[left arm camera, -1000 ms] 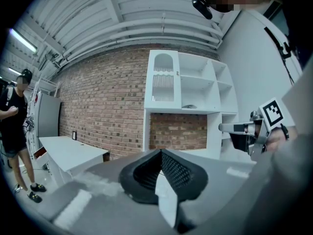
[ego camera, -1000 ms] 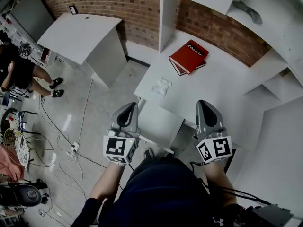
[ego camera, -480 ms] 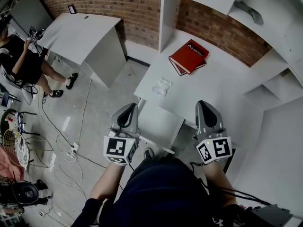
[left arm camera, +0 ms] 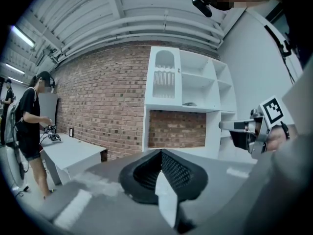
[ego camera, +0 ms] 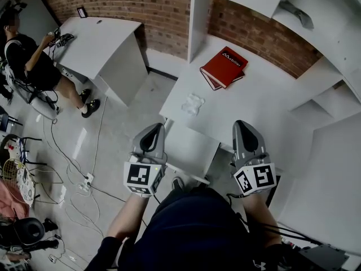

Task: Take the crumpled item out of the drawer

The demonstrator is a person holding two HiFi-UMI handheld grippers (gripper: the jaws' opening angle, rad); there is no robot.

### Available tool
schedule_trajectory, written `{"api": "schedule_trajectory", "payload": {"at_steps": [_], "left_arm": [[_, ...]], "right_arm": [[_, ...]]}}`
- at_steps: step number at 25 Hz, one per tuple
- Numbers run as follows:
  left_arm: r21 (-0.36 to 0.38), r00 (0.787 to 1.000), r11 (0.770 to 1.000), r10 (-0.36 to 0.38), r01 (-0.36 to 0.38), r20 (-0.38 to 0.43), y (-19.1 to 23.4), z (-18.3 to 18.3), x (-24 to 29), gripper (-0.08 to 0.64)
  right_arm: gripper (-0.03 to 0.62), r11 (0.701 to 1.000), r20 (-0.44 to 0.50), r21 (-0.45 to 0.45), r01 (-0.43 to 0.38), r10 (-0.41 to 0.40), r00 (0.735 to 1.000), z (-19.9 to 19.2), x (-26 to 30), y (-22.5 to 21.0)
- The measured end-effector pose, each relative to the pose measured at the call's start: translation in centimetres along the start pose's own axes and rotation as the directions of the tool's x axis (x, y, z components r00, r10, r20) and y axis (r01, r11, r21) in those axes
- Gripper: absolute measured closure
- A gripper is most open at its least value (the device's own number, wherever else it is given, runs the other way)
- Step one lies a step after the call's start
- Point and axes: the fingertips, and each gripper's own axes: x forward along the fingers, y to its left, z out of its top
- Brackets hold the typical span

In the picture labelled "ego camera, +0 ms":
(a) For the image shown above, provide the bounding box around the grey chair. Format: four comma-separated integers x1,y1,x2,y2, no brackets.
4,63,59,121

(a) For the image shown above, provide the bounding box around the dark red book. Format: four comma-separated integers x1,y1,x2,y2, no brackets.
199,66,246,91

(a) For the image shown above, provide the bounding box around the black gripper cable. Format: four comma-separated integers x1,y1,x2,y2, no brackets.
253,222,323,247

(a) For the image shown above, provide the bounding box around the grey metal box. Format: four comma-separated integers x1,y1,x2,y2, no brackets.
298,243,351,271

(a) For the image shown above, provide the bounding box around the bright red book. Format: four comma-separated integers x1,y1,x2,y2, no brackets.
200,46,249,90

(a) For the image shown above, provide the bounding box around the person's dark clothed body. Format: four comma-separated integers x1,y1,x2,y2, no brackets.
93,179,300,271

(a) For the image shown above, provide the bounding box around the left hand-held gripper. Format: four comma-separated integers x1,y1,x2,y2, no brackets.
124,123,168,199

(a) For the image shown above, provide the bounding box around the person's left black shoe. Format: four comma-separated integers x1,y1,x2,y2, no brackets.
171,176,185,193

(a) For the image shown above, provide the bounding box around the patterned white round cushion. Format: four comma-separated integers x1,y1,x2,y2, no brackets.
15,166,37,207

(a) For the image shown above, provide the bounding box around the person's right forearm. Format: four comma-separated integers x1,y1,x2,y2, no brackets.
242,192,283,246

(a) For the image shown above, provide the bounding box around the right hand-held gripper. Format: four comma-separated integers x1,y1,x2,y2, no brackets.
230,120,277,196

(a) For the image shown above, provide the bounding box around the person's left forearm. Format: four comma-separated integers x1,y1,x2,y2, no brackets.
106,193,148,241

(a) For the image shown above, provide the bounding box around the black round case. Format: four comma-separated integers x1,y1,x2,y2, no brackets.
11,216,47,247

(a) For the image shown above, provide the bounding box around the white desk drawer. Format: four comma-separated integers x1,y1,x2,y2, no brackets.
166,119,222,185

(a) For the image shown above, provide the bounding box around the pink cloth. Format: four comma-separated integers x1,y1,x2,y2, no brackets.
0,178,29,217

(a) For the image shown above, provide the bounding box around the white shelf hutch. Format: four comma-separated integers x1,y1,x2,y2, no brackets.
188,0,361,124

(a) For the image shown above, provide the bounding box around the long white floor cable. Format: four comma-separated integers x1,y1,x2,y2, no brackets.
90,94,108,176

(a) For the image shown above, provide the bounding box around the long black floor cable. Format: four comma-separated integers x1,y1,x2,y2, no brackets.
50,119,127,203

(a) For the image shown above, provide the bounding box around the small white desk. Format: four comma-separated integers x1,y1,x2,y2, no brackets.
52,16,149,108

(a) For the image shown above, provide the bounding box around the yellow badminton racket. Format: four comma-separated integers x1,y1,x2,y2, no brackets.
2,157,29,182

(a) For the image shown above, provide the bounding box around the large white desk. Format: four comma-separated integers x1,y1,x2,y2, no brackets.
159,35,317,186

